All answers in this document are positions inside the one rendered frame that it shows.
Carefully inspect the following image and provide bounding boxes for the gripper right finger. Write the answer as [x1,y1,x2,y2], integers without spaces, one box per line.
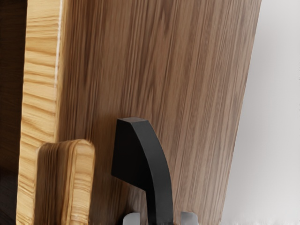
[180,211,199,225]

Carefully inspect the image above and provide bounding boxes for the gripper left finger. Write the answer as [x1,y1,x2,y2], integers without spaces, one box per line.
[121,212,142,225]

